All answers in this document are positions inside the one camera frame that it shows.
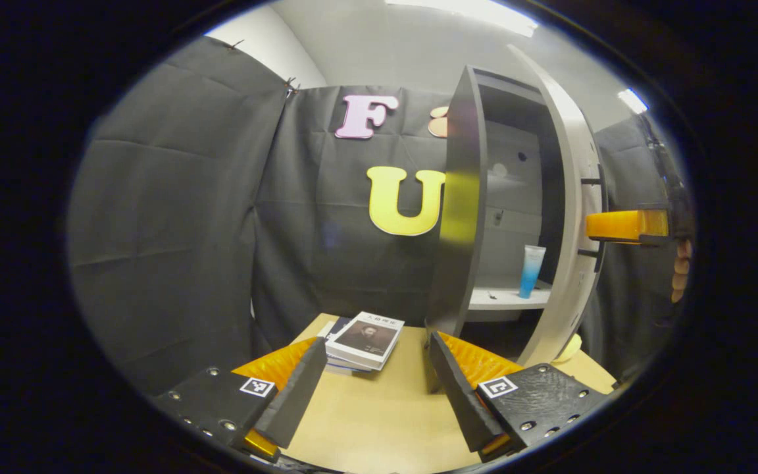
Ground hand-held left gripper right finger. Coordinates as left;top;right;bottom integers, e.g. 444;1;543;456
429;330;610;463

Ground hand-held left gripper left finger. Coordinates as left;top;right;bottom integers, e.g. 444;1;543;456
152;336;328;463

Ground black cabinet door handle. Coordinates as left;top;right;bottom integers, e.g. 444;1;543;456
576;165;609;272

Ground grey cabinet door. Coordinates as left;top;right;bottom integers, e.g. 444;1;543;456
507;45;610;368

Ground blue clear bottle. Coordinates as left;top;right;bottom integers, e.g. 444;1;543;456
518;245;547;299

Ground dark grey cabinet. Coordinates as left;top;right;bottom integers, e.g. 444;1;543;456
425;65;567;359

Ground white book with portrait cover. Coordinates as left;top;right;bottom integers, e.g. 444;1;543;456
325;311;405;371

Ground yellow fluffy round sponge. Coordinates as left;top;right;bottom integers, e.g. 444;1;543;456
550;334;582;364

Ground small ceiling light panel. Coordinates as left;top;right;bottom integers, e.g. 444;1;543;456
618;88;649;115

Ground black backdrop cloth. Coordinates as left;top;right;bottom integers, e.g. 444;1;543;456
66;36;689;396

